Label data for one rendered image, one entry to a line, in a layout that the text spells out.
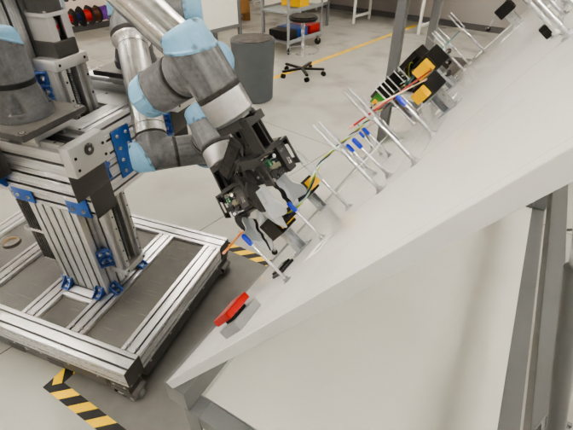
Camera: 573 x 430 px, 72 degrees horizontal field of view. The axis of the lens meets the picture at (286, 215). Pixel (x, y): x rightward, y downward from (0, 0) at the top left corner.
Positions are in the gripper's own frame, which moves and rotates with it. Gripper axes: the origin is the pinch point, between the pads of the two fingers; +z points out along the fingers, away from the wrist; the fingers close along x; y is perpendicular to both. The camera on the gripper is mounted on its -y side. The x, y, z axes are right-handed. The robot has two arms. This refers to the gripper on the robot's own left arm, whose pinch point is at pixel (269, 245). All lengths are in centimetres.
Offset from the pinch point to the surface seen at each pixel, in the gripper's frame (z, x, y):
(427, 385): 42.0, 14.8, -8.9
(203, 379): 18.8, -22.6, 9.5
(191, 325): 7, -89, -88
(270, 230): -1.3, 5.1, 9.7
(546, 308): 36, 43, -8
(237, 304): 8.4, 1.2, 26.8
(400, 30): -50, 55, -61
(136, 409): 27, -103, -52
